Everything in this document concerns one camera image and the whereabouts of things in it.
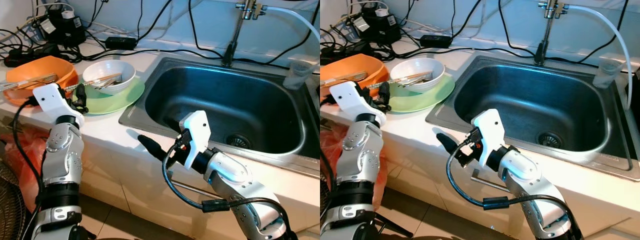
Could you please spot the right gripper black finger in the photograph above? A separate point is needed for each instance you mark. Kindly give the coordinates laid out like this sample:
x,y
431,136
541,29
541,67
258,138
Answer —
x,y
152,147
449,144

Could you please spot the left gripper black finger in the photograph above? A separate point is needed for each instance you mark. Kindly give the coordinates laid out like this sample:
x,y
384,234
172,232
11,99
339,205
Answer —
x,y
81,95
384,94

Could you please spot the wooden chopstick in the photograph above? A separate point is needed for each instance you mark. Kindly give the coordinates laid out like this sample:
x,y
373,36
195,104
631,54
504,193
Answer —
x,y
30,85
340,82
410,77
100,79

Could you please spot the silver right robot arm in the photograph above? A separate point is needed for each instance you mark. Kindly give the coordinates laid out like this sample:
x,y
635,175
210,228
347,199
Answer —
x,y
235,175
525,175

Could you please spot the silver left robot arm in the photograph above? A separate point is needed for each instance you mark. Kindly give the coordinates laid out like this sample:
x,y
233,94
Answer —
x,y
62,160
362,160

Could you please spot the light green plate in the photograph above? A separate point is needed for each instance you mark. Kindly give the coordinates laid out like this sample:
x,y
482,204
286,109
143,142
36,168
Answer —
x,y
425,100
115,102

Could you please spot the orange plastic bowl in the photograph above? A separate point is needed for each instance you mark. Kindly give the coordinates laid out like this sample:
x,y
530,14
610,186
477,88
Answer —
x,y
40,67
350,62

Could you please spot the black power strip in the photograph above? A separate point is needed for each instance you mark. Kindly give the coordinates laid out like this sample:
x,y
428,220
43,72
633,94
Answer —
x,y
345,52
25,59

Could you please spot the red plastic bag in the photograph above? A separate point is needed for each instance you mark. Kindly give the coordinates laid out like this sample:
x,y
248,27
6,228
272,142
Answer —
x,y
340,145
7,155

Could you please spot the sink drain strainer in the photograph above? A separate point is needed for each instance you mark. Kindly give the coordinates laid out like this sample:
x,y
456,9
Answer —
x,y
550,140
240,141

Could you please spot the black power adapter brick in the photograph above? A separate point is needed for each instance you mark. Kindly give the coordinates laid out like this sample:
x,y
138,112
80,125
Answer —
x,y
435,41
121,43

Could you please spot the clear plastic cup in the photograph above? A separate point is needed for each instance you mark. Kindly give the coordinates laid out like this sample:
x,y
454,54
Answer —
x,y
606,74
297,75

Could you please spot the stainless steel sink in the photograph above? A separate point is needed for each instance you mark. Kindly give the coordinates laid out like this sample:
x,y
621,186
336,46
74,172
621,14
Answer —
x,y
540,100
240,100

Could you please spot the black metal stand leg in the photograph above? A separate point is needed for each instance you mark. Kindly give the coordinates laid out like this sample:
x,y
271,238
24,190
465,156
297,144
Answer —
x,y
85,231
395,226

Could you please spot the metal sink faucet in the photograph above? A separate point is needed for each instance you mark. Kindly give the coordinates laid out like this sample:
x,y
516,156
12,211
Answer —
x,y
545,40
237,40

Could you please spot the black countertop appliance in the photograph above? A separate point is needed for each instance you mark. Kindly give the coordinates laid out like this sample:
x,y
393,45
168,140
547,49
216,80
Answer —
x,y
634,92

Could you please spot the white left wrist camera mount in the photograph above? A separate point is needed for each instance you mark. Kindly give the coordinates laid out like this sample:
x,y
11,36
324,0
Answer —
x,y
350,97
50,100

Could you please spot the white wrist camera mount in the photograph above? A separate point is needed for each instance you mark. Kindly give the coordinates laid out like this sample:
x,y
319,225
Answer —
x,y
350,97
50,100
490,127
197,130

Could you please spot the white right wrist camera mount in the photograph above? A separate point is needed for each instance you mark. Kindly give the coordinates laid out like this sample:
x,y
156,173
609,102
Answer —
x,y
490,127
197,130

